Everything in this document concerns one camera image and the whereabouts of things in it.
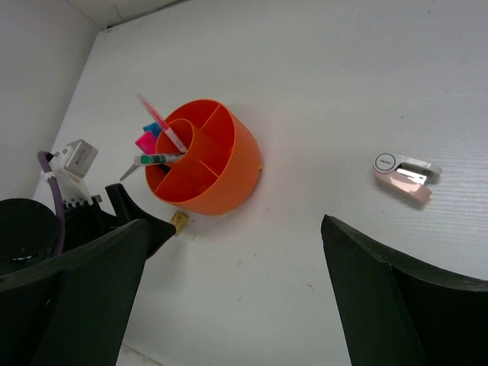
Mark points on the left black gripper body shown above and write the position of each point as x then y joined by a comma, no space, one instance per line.
85,222

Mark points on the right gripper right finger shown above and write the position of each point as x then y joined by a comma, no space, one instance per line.
398,310

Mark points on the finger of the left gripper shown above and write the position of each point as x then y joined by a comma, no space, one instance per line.
126,210

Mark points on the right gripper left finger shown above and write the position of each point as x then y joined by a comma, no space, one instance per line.
73,309

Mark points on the small tan eraser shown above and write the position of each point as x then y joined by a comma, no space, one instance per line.
179,220

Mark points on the black clear gel pen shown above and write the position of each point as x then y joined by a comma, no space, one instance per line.
157,159

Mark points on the pink capped black highlighter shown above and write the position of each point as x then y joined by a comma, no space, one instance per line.
147,143

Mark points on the pink translucent pen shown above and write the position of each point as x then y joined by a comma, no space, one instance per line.
166,129

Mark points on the blue capped black highlighter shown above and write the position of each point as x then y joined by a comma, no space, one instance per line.
153,128

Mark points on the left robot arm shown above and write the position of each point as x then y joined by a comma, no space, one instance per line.
30,230

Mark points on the orange round compartment organizer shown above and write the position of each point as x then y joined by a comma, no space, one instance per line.
221,166

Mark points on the black handled scissors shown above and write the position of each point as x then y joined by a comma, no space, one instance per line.
128,172

